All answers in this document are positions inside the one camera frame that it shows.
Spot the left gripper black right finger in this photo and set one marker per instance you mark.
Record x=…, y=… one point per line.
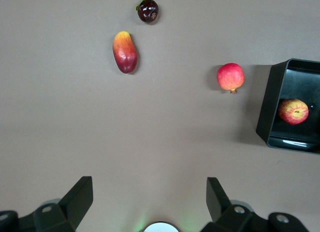
x=220, y=204

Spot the black plastic box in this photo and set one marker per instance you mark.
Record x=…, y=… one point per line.
x=268, y=104

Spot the red yellow mango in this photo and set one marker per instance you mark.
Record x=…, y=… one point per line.
x=125, y=54

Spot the brown table cover mat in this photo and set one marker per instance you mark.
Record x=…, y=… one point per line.
x=75, y=117

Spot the red yellow apple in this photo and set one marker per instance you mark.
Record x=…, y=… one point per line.
x=293, y=112

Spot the red pomegranate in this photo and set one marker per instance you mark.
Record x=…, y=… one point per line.
x=230, y=77

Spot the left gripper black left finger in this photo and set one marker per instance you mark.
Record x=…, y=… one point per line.
x=72, y=207

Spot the dark purple mangosteen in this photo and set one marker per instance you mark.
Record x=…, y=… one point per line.
x=148, y=11

